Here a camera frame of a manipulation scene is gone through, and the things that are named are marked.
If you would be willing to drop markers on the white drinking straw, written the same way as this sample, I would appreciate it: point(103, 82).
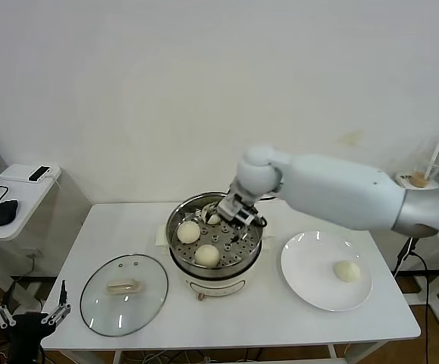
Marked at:
point(436, 151)

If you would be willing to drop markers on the flat white box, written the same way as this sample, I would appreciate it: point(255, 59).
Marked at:
point(14, 173)

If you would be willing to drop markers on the white steamed baozi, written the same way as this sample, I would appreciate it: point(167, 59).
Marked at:
point(187, 232)
point(207, 256)
point(347, 271)
point(212, 220)

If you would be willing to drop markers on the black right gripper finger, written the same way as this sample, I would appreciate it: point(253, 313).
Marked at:
point(237, 237)
point(207, 208)

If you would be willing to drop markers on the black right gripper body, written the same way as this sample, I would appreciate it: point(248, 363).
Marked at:
point(247, 216)

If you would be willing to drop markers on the cream electric cooker pot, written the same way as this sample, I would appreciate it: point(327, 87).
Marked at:
point(215, 284)

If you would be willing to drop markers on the white side desk with mouse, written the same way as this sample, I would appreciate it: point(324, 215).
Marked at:
point(26, 204)

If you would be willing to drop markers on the perforated steel steamer basket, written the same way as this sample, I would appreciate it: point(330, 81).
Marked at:
point(249, 250)

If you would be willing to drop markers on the clear plastic drink cup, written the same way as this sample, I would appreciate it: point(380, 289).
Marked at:
point(425, 170)

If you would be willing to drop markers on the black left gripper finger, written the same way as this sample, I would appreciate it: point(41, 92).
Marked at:
point(4, 316)
point(63, 294)

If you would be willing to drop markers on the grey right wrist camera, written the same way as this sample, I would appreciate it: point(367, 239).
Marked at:
point(230, 206)

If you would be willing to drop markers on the white round plate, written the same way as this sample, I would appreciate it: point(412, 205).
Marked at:
point(310, 265)

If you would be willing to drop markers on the black computer mouse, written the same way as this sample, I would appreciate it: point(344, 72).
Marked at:
point(4, 212)

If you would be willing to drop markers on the small black flat device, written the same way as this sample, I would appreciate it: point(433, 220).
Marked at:
point(39, 173)

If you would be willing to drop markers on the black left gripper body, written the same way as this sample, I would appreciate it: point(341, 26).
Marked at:
point(26, 333)

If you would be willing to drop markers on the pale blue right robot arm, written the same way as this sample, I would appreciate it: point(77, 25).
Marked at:
point(336, 189)

